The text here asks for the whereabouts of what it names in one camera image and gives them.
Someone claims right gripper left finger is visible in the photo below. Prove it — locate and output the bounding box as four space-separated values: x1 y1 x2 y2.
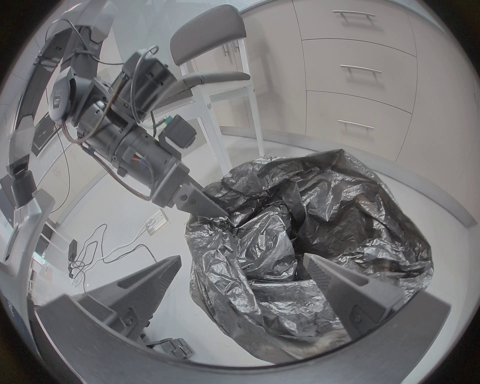
73 255 182 340

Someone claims white cable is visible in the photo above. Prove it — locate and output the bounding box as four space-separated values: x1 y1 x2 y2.
101 225 151 263

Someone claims black plastic bag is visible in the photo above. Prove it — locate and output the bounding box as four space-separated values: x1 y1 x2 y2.
185 149 434 366

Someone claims grey padded chair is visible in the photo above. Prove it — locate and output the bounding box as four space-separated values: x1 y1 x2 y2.
155 4 266 177

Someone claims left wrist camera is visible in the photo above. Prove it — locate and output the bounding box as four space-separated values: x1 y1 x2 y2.
159 114 198 158

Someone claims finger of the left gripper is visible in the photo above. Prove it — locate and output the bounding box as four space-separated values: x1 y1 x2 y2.
176 184 229 219

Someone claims beige cabinet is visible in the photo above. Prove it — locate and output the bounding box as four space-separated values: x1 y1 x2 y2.
187 0 480 227

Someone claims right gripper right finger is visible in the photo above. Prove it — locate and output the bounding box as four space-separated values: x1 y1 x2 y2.
303 253 406 342

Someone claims black cable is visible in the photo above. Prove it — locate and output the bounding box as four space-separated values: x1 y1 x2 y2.
131 45 162 140
67 224 158 289

